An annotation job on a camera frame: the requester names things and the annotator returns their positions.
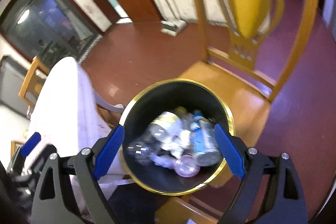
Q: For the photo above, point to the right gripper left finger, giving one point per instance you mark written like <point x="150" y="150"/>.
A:
<point x="54" y="200"/>

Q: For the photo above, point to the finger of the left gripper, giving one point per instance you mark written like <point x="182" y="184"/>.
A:
<point x="30" y="144"/>

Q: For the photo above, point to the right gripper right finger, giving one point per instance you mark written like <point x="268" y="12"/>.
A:
<point x="283" y="200"/>

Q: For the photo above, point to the blue white paldo bottle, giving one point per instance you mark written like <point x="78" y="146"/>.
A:
<point x="205" y="149"/>

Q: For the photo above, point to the clear crushed plastic bottle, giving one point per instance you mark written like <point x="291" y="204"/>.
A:
<point x="142" y="151"/>

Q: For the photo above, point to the white tissue large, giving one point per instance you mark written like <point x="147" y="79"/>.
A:
<point x="172" y="149"/>

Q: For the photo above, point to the yellow cap lemon bottle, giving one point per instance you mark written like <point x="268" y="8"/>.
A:
<point x="165" y="126"/>

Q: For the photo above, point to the black gold-rimmed trash bin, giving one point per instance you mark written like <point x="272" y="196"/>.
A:
<point x="150" y="103"/>

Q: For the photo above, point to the wooden chair at far side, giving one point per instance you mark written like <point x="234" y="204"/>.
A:
<point x="33" y="83"/>

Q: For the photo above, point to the grey refrigerator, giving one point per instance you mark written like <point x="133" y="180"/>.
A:
<point x="12" y="76"/>

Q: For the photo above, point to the dark sliding glass door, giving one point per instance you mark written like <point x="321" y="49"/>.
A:
<point x="48" y="29"/>

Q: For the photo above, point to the wooden chair near bin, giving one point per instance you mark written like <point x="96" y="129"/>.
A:
<point x="246" y="93"/>

